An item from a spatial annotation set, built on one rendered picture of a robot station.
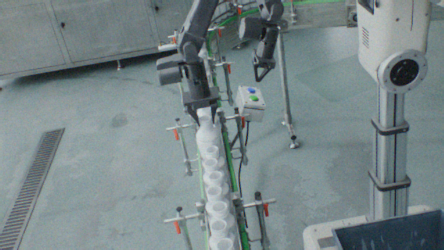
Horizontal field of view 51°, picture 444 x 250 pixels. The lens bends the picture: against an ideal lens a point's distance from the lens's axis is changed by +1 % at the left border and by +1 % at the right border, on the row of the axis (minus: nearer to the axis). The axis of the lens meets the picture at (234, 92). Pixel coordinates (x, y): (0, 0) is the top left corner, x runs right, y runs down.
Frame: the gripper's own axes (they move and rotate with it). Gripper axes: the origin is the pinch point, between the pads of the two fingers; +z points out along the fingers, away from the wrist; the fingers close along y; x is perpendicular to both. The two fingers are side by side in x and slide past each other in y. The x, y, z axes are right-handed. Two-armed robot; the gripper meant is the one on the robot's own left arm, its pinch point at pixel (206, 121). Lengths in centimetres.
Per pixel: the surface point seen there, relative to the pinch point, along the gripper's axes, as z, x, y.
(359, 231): 30, -23, 36
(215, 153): 6.1, -7.4, 1.1
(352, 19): 31, 134, 89
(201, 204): 10.4, -22.2, -4.5
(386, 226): 30, -23, 44
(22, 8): 39, 329, -159
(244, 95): 10.2, 29.8, 14.1
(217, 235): 7.1, -37.2, -1.1
